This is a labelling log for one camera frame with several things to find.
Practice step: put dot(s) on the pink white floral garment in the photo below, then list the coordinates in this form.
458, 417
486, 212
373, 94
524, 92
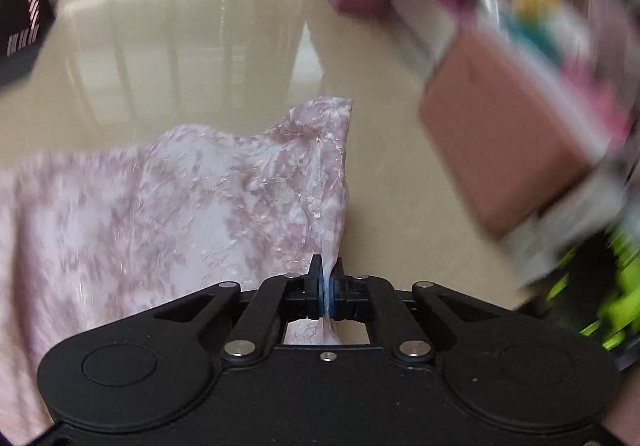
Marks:
88, 238

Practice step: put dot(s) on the salmon pink storage box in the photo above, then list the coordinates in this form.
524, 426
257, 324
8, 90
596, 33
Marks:
513, 137

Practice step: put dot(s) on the neon green black garment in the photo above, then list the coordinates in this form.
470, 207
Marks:
596, 289

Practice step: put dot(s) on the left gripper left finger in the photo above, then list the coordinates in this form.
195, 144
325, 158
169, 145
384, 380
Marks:
278, 301

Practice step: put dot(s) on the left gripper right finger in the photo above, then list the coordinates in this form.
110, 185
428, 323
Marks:
375, 303

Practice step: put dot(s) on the white product box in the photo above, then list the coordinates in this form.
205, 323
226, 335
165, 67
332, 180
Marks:
534, 246

